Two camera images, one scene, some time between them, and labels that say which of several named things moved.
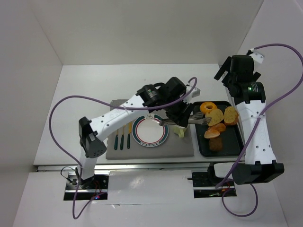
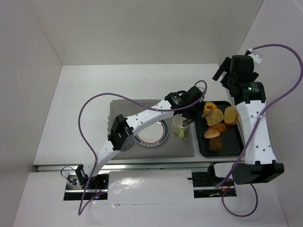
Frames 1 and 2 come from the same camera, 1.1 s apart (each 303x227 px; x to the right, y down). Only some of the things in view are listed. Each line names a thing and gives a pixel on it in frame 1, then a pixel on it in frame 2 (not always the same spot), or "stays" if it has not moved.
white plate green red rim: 147,132 stays
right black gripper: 228,77 stays
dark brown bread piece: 215,144 stays
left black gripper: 181,113 → 192,113
